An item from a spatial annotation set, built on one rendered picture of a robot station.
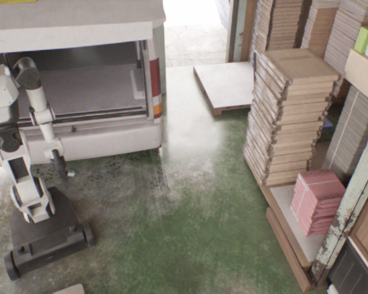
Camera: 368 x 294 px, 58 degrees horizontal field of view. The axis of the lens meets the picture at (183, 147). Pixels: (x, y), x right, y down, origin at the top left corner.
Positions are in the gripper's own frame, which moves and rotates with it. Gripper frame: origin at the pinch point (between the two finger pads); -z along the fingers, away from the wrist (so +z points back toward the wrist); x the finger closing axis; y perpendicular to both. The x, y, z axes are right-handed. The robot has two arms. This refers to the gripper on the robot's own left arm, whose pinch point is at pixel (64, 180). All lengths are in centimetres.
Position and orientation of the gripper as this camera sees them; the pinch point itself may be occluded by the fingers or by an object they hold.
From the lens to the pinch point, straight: 238.8
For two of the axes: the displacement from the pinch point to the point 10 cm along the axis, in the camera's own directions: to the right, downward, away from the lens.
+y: 8.8, -3.0, 3.6
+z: -0.9, -8.7, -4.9
